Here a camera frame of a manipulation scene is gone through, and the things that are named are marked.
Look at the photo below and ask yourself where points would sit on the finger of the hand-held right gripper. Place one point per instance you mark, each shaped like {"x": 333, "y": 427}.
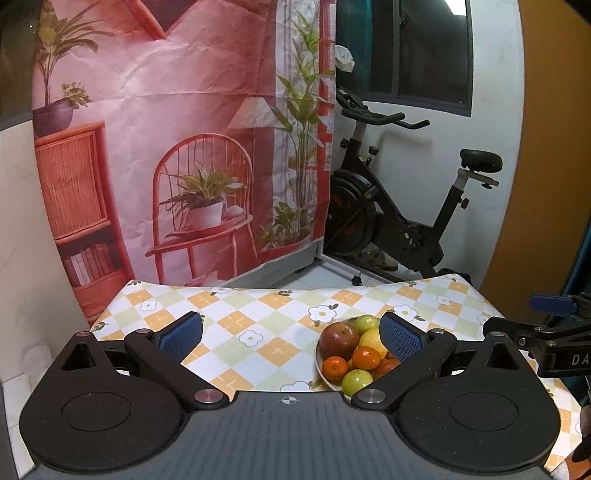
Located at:
{"x": 551, "y": 303}
{"x": 526, "y": 333}

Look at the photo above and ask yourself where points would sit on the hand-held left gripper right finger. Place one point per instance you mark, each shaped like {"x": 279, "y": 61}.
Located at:
{"x": 401, "y": 341}

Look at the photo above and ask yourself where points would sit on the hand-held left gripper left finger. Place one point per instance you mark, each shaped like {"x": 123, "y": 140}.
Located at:
{"x": 182, "y": 339}

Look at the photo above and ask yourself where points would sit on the small red apple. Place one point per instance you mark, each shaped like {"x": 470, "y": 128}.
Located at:
{"x": 385, "y": 368}

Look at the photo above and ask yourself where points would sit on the yellow lemon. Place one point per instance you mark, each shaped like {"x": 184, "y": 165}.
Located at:
{"x": 371, "y": 339}

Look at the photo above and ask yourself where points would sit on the small orange tangerine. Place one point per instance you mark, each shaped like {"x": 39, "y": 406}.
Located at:
{"x": 367, "y": 358}

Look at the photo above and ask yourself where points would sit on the small green jujube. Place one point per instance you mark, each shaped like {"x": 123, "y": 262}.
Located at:
{"x": 366, "y": 323}

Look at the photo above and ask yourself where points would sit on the large green jujube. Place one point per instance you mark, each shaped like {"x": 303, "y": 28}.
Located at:
{"x": 357, "y": 381}

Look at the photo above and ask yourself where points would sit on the large red apple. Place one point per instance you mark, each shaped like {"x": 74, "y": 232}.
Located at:
{"x": 339, "y": 340}

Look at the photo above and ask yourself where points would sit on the large orange tangerine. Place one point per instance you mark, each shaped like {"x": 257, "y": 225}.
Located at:
{"x": 334, "y": 368}

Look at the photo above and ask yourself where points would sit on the cream round plate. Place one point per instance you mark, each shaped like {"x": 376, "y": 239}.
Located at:
{"x": 318, "y": 364}

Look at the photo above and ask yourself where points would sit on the checkered floral tablecloth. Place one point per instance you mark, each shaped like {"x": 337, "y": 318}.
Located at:
{"x": 258, "y": 318}

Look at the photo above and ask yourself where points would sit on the brown sandal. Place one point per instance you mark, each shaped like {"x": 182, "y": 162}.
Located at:
{"x": 381, "y": 261}

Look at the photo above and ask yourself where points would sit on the black exercise bike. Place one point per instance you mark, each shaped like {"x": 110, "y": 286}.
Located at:
{"x": 397, "y": 221}

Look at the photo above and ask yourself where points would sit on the orange wooden door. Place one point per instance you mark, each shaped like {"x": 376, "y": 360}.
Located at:
{"x": 531, "y": 184}

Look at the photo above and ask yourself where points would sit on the grey board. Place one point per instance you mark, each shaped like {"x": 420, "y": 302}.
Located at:
{"x": 295, "y": 263}

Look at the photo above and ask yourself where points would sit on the dark glass window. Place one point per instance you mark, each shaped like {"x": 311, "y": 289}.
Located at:
{"x": 425, "y": 46}

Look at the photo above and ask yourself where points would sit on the white crumpled bag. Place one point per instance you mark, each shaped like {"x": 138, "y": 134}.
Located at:
{"x": 344, "y": 56}

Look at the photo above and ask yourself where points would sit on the teal window curtain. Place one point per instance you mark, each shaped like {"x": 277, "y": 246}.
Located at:
{"x": 355, "y": 27}

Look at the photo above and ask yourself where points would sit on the white wheeled frame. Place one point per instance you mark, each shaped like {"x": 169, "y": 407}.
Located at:
{"x": 339, "y": 267}

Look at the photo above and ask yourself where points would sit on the printed wall tapestry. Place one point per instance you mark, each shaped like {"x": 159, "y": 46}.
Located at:
{"x": 184, "y": 69}

